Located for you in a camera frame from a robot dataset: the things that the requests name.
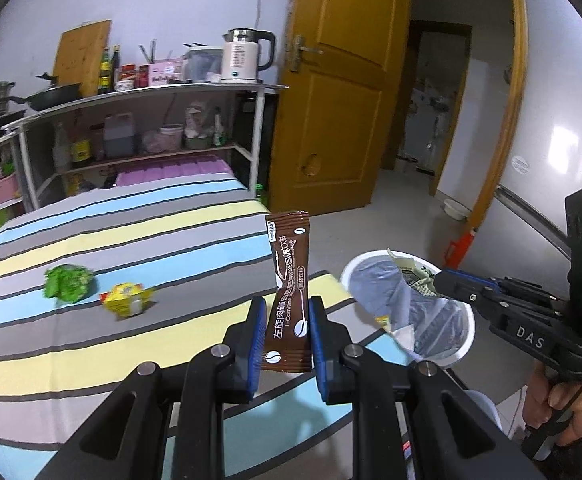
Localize yellow crumpled wrapper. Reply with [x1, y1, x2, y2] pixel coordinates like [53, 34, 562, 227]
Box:
[100, 282, 154, 318]

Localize white shelf rack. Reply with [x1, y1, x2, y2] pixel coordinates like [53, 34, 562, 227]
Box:
[4, 82, 289, 211]

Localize white floor basin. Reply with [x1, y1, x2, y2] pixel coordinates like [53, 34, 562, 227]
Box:
[443, 199, 469, 221]

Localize yellow wooden door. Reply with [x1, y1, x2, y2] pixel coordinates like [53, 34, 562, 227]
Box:
[271, 0, 412, 216]

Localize green crumpled wrapper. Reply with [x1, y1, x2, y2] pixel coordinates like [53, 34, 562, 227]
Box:
[44, 265, 96, 304]

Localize clear spray bottle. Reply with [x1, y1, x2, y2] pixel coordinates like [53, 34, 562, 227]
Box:
[52, 122, 72, 171]

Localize pale green paper packet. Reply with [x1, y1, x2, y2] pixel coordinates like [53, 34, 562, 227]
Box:
[388, 249, 442, 301]

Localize bamboo cutting board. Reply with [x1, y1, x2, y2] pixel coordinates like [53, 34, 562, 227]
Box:
[54, 20, 112, 97]

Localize crumpled plastic bags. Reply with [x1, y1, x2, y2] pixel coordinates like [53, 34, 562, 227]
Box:
[183, 102, 227, 148]

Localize grey plastic container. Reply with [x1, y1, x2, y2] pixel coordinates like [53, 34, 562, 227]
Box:
[183, 47, 224, 83]

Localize wooden door frame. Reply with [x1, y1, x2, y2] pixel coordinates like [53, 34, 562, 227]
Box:
[408, 0, 529, 241]

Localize pink utensil box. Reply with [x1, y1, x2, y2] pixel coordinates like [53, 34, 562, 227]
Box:
[148, 60, 184, 86]

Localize red plastic dustpan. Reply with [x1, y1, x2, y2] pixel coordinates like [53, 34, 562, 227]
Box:
[443, 232, 474, 268]

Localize white trash bin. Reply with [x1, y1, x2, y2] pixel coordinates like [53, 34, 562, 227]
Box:
[340, 249, 476, 367]

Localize white electric kettle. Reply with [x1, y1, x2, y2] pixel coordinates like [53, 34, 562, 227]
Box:
[221, 29, 277, 83]

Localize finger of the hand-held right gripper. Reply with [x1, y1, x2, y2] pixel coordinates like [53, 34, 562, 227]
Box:
[433, 269, 504, 313]
[493, 275, 570, 311]

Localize brass door handle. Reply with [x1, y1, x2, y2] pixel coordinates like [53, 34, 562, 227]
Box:
[286, 35, 324, 71]

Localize yellow label oil bottle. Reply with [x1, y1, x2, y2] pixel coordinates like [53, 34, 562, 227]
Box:
[68, 115, 92, 168]

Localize striped blanket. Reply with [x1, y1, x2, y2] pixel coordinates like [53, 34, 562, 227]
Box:
[0, 172, 412, 480]

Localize black frying pan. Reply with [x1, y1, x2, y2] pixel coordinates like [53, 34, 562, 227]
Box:
[8, 72, 83, 112]

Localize clear bin liner bag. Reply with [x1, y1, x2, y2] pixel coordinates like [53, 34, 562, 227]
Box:
[348, 255, 472, 361]

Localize purple corrugated mat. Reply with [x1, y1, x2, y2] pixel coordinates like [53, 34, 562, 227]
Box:
[114, 155, 235, 187]

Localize pink plastic tub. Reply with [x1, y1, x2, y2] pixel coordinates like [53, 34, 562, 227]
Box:
[158, 124, 184, 151]

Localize brown drink sachet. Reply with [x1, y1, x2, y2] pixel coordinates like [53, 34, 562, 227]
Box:
[260, 212, 314, 373]

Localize green label sauce bottle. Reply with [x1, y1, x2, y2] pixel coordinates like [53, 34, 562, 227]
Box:
[98, 47, 112, 93]

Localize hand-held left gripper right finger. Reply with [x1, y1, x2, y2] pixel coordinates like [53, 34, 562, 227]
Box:
[308, 296, 522, 480]

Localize jug of dark liquid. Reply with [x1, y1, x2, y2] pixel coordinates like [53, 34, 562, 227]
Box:
[102, 112, 136, 157]

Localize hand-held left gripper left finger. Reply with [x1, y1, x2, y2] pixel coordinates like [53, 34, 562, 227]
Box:
[36, 297, 268, 480]

